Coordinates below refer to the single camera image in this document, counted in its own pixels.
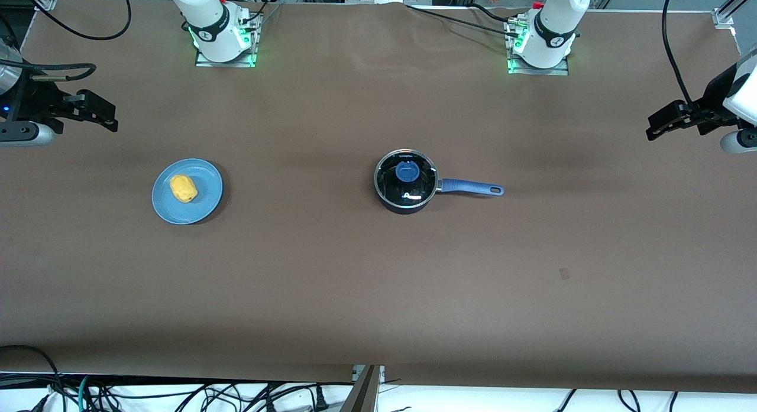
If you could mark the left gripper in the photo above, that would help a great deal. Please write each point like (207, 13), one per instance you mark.
(709, 107)

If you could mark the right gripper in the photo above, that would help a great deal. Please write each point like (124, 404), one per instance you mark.
(36, 102)

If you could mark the yellow potato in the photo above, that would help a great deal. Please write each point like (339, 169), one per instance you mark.
(184, 188)

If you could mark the glass lid with blue knob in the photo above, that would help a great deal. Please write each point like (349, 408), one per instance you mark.
(408, 172)

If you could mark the blue plate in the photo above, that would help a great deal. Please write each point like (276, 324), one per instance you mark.
(204, 206)

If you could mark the brown table cover sheet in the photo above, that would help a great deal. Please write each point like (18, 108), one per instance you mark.
(355, 282)

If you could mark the black power plug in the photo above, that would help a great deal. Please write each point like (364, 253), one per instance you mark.
(322, 399)

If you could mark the aluminium profile leg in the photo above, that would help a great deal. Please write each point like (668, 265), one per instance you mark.
(364, 391)

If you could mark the aluminium frame corner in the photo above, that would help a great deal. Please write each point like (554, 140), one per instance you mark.
(47, 2)
(730, 10)

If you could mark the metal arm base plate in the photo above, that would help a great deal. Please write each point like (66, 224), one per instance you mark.
(226, 64)
(538, 71)

